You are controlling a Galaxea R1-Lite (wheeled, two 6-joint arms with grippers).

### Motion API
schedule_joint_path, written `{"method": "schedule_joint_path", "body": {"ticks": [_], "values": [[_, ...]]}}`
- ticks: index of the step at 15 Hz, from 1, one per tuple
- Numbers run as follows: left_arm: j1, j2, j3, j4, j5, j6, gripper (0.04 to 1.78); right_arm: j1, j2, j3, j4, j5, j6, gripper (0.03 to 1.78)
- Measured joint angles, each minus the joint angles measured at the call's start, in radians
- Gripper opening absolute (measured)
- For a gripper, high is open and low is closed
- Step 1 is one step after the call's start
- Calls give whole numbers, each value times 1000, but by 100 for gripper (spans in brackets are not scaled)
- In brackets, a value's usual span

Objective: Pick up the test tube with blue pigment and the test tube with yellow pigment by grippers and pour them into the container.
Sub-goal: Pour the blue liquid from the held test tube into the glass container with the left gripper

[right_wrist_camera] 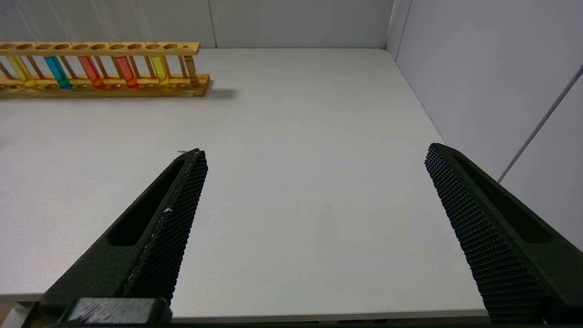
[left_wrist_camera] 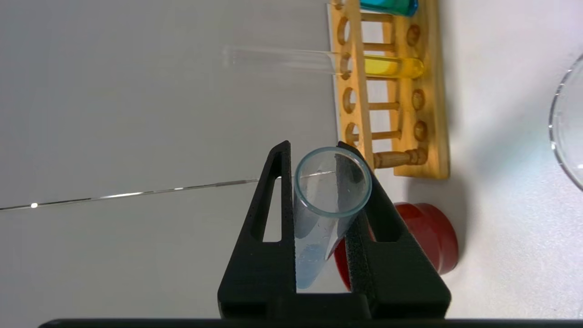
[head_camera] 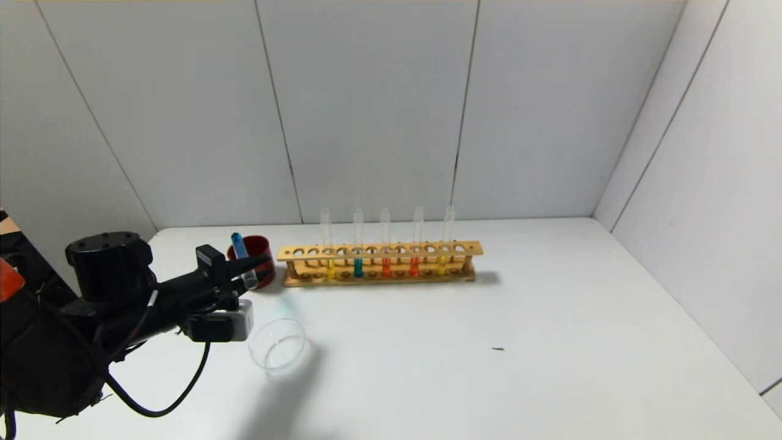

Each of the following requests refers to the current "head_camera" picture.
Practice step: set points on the test tube with teal pigment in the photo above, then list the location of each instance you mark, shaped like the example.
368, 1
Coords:
358, 269

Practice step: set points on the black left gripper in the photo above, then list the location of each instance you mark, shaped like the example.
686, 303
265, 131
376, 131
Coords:
212, 261

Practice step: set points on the red cup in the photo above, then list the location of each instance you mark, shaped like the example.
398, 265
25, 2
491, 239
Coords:
264, 250

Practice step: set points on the test tube with blue pigment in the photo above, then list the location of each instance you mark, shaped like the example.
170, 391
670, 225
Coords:
237, 241

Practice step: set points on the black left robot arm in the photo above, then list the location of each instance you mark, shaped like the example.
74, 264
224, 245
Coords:
104, 269

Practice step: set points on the test tube with orange pigment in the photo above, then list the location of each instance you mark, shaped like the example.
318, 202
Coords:
387, 267
415, 266

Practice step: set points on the small glass beaker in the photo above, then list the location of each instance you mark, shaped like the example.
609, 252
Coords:
281, 357

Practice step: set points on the tan wooden board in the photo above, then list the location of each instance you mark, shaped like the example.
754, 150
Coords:
7, 227

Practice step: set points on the wooden test tube rack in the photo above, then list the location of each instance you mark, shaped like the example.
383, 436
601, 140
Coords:
379, 252

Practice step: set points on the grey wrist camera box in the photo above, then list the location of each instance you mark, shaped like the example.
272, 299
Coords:
226, 324

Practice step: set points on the orange robot shell panel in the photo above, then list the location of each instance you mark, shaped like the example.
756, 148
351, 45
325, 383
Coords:
9, 281

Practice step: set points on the test tube with yellow pigment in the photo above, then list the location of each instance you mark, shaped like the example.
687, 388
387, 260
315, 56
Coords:
442, 265
330, 270

